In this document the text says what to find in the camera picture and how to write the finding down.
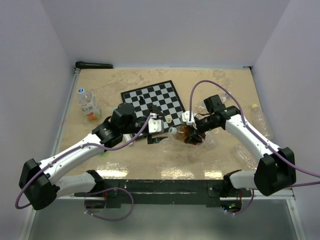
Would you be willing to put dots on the yellow cap clear bottle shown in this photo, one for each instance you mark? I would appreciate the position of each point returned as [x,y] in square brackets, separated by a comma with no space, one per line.
[259,121]

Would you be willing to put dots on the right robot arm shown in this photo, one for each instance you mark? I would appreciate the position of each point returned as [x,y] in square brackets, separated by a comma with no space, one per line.
[275,166]

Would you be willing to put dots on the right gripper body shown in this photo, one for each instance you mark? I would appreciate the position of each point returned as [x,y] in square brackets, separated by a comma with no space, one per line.
[204,124]

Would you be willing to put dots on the white chess piece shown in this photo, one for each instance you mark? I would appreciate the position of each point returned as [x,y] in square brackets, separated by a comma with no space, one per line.
[169,119]

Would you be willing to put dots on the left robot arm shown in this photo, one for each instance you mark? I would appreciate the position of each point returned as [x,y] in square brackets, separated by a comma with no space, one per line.
[45,181]

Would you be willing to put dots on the black handle tool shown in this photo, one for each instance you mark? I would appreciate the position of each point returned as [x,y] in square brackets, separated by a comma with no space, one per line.
[91,65]

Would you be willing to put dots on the green plastic bottle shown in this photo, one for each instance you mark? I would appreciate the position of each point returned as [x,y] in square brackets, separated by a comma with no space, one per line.
[104,154]

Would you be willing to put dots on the amber drink bottle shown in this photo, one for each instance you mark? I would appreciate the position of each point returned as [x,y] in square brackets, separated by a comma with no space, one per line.
[180,132]

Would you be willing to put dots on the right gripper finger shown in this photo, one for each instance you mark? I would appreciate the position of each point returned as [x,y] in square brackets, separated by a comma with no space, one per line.
[201,139]
[192,137]

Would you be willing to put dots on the blue cap tea bottle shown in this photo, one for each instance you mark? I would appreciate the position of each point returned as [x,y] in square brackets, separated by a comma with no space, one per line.
[88,104]

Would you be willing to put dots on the black chess piece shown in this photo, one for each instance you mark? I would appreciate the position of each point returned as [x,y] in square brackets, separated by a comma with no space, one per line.
[141,100]

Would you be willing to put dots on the pepsi label bottle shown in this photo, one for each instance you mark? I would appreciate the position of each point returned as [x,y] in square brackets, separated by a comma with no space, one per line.
[200,107]

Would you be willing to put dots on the white tube bottle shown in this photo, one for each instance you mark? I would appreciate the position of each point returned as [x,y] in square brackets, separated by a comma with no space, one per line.
[128,139]

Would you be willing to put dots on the black white chessboard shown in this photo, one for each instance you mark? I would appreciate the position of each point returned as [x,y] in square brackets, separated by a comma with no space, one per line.
[163,94]

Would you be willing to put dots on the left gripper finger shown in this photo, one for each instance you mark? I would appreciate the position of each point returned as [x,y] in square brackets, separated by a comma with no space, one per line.
[156,111]
[155,140]

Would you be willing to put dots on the clear crushed bottle right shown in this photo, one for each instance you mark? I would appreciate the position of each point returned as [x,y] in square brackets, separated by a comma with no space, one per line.
[243,159]

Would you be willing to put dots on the clear empty bottle centre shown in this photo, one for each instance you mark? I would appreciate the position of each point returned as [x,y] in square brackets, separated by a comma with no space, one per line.
[210,141]

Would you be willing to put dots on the black base frame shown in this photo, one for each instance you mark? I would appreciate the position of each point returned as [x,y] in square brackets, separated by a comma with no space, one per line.
[166,192]

